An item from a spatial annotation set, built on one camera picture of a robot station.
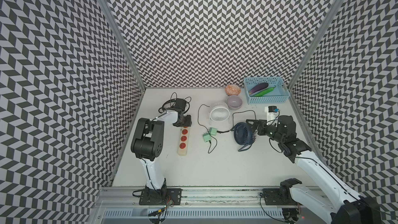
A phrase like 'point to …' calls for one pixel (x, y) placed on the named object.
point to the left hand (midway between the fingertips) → (187, 123)
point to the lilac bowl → (234, 102)
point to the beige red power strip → (183, 147)
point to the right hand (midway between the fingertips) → (252, 123)
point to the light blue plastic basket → (281, 94)
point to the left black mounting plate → (149, 196)
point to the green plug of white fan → (206, 137)
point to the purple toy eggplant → (258, 87)
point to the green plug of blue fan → (213, 131)
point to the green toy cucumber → (265, 92)
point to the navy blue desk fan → (243, 136)
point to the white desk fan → (219, 112)
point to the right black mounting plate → (271, 197)
